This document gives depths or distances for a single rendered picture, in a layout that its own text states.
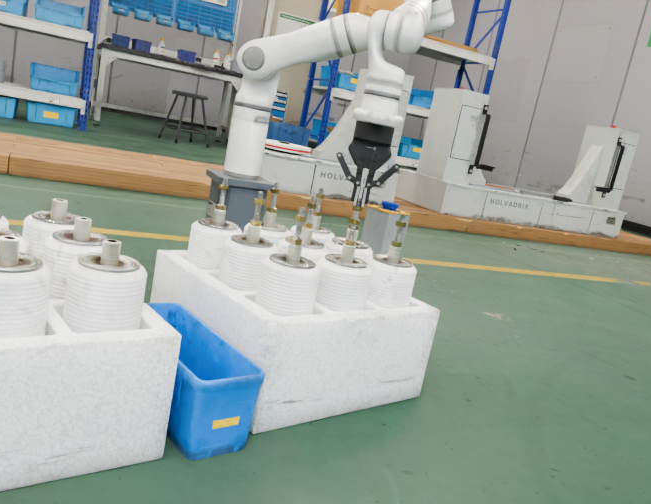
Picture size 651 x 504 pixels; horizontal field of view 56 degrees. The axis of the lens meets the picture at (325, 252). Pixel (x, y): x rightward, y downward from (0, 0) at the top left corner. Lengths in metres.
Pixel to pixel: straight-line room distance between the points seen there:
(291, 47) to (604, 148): 3.39
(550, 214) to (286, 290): 3.36
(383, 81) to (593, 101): 6.40
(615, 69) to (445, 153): 3.96
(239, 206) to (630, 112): 5.97
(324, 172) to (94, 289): 2.55
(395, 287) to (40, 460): 0.63
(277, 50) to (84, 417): 0.98
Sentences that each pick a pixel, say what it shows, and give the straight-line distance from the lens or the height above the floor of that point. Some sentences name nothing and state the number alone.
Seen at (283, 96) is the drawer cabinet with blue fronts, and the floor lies 0.62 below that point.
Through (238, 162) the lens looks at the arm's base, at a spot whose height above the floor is 0.34.
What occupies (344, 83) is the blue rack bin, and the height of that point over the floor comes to 0.85.
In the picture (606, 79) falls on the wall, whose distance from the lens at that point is 7.48.
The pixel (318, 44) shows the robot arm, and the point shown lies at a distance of 1.49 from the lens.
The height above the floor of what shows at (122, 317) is 0.20.
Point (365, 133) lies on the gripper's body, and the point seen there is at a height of 0.47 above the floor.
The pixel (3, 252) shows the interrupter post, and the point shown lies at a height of 0.27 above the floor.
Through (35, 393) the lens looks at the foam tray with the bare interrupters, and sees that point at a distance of 0.78.
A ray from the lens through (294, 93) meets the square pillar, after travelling 7.56.
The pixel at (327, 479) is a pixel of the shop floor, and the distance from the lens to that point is 0.91.
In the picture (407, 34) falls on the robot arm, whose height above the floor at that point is 0.65.
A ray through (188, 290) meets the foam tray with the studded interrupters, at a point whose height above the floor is 0.15.
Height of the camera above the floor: 0.48
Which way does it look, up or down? 12 degrees down
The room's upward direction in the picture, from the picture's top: 11 degrees clockwise
